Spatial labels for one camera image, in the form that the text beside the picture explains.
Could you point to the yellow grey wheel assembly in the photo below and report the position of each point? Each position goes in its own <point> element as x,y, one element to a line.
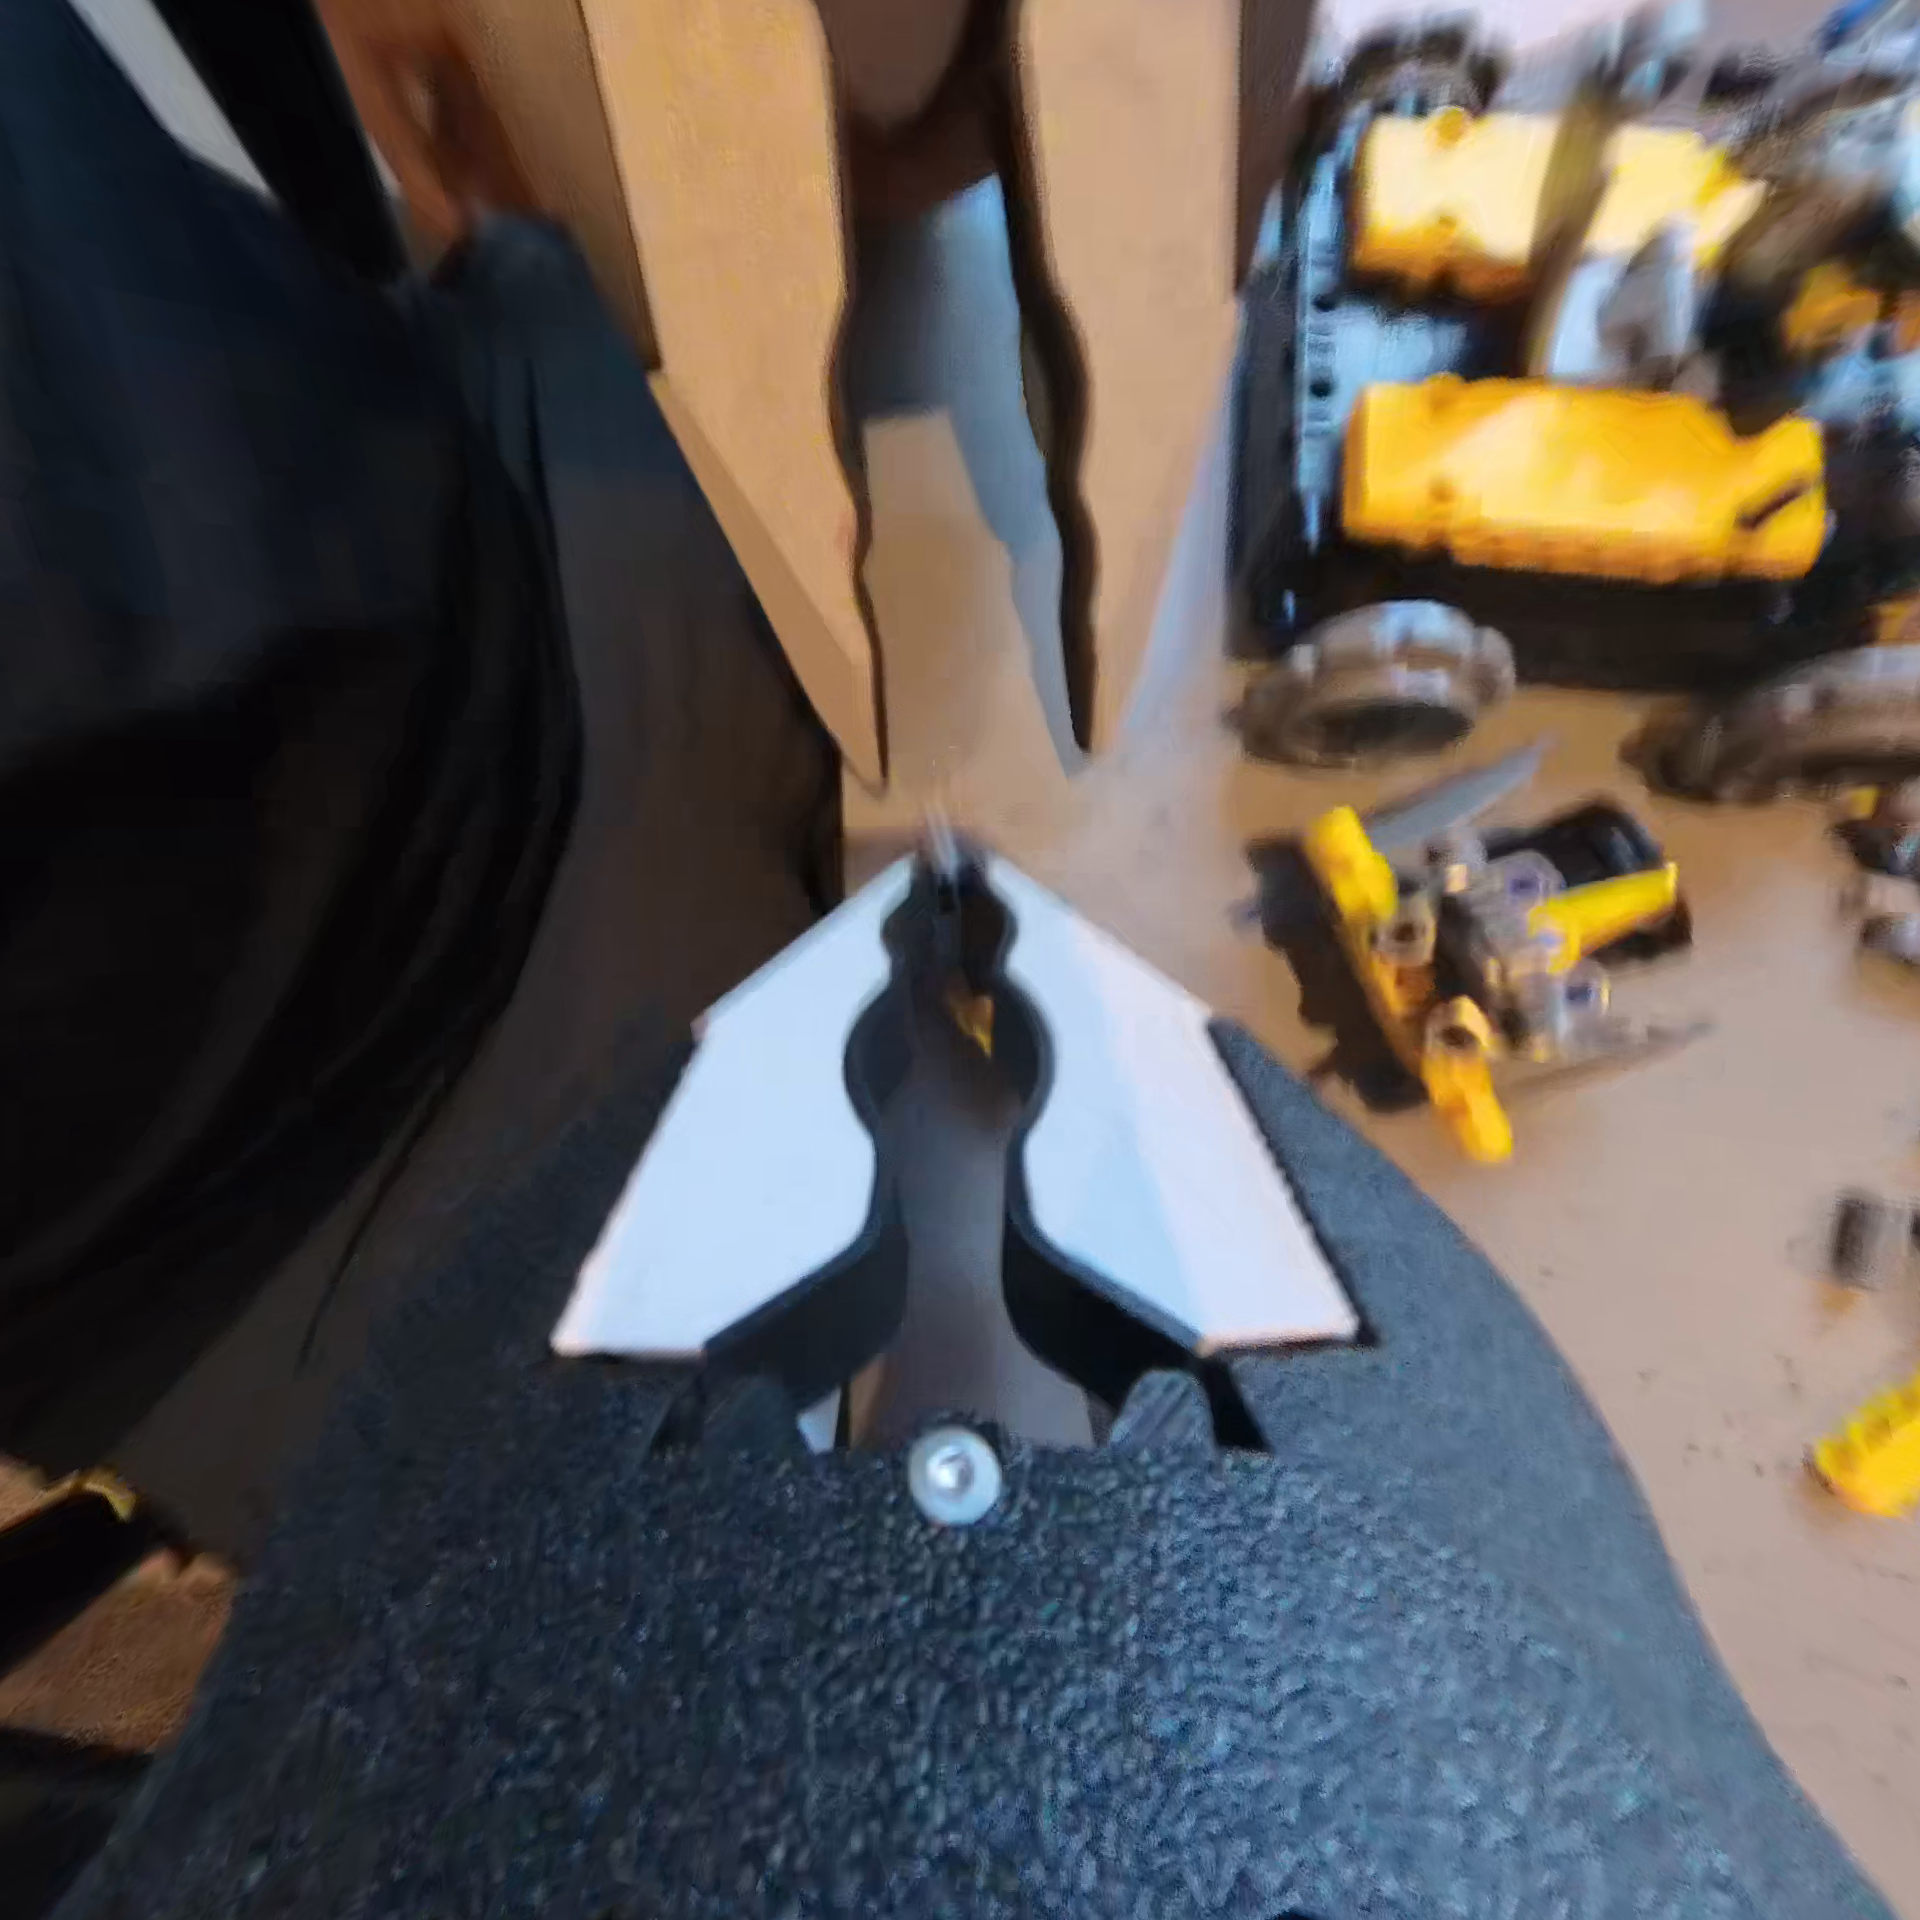
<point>1472,960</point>

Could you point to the grey desk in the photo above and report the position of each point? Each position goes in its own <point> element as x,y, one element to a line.
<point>1679,1261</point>

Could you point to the small yellow toy beam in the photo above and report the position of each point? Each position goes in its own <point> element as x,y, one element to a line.
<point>1874,1446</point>

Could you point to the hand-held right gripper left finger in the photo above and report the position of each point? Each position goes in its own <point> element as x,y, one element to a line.
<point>734,1187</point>

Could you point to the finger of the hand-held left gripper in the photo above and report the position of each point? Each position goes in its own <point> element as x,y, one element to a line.
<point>1141,331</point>
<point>751,331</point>

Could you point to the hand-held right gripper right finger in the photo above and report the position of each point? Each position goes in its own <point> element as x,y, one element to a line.
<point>1187,1187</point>

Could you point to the person's black top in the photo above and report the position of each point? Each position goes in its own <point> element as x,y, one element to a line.
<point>240,750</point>

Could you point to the yellow black toy vehicle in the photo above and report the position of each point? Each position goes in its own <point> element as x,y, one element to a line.
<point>1561,464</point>

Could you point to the small black pin piece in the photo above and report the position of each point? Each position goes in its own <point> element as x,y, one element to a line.
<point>954,898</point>

